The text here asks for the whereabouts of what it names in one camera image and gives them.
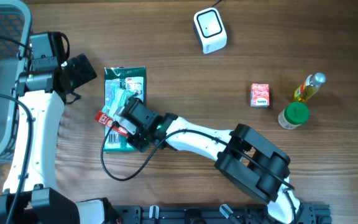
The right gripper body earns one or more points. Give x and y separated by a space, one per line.
140 140

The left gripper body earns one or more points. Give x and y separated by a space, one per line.
81 73

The red Nescafe coffee stick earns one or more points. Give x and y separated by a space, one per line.
107 121

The light green plastic sachet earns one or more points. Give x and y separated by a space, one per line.
118 98

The green 3M gloves package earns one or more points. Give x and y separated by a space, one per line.
128 78

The red tissue pack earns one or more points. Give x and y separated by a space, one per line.
259 95

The green lid jar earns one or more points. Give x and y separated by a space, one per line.
294 115

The yellow oil bottle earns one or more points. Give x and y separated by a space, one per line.
309 87

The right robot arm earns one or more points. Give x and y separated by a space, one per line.
251 162

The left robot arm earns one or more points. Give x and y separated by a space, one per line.
30 193

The white barcode scanner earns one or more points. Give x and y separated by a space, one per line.
210 30

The grey plastic mesh basket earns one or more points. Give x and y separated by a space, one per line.
15 28

